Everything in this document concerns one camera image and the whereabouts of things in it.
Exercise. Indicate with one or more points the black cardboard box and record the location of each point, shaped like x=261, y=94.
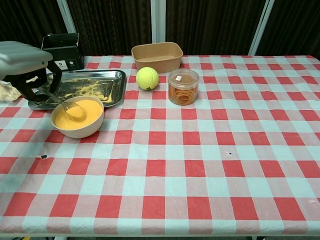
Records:
x=70, y=50

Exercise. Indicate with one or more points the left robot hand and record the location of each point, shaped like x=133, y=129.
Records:
x=20, y=58

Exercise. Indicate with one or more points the yellow tennis ball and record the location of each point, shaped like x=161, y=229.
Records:
x=147, y=78

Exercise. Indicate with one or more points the brown paper container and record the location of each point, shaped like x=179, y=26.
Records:
x=160, y=62

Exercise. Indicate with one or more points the clear plastic jar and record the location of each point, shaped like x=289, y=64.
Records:
x=183, y=77

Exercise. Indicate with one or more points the red checked tablecloth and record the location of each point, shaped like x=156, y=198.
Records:
x=175, y=175

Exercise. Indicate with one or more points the metal spoon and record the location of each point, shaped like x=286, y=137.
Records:
x=75, y=110

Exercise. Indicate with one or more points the beige bowl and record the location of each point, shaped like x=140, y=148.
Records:
x=77, y=134

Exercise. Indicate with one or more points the clear snack bag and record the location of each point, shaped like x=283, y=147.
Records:
x=8, y=93

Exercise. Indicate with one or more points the orange rubber bands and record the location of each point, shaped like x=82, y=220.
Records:
x=182, y=96

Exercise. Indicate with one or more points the steel tray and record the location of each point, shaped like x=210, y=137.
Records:
x=95, y=85

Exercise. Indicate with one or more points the white partition post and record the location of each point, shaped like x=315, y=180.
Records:
x=260, y=27
x=158, y=20
x=65, y=15

